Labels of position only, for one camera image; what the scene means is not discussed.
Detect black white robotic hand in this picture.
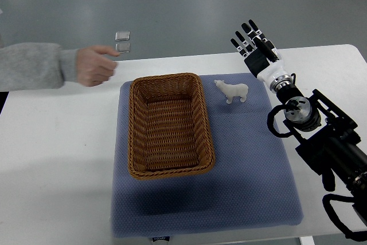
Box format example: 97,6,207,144
231,20,292,93

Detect person's bare hand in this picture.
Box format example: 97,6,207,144
76,45,120,87

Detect white toy bear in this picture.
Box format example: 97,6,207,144
214,80,248,104

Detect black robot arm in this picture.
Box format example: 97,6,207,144
267,74,366,242

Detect grey sweater forearm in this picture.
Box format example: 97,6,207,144
1,42,78,92

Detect brown wicker basket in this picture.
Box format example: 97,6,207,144
127,73,216,180

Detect lower silver floor plate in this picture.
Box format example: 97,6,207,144
115,42,131,53

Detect silver floor plate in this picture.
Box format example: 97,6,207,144
115,31,130,41
115,42,131,53

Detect upper silver floor plate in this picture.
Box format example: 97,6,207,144
115,31,130,41

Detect blue quilted mat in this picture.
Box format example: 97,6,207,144
111,73,303,238

